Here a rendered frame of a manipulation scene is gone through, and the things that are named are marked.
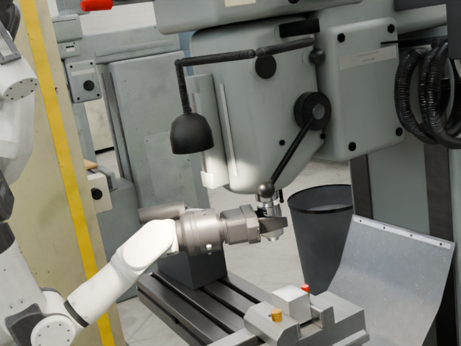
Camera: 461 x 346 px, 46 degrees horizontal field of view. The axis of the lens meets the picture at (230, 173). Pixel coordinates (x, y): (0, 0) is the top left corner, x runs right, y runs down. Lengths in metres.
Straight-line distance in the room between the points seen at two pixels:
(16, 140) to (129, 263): 0.31
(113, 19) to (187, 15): 9.58
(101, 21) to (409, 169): 9.41
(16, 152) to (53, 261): 1.78
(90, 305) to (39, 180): 1.65
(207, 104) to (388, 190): 0.58
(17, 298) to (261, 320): 0.47
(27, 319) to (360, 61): 0.77
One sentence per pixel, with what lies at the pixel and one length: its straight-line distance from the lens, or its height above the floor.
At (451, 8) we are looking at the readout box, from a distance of 0.96.
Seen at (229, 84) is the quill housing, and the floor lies 1.53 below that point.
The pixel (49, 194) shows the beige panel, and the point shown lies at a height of 1.02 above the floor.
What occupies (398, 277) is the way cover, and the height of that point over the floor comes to 1.00.
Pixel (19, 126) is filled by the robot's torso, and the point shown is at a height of 1.51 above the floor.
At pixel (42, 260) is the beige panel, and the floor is 0.71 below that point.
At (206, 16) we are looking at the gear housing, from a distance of 0.91.
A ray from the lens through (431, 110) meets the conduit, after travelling 0.98.
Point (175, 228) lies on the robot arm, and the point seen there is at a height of 1.26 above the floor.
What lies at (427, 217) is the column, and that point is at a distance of 1.32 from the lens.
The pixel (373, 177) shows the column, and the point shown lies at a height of 1.21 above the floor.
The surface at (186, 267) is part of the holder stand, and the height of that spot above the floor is 1.01.
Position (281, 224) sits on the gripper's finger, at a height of 1.23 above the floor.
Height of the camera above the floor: 1.61
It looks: 14 degrees down
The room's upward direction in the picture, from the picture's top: 9 degrees counter-clockwise
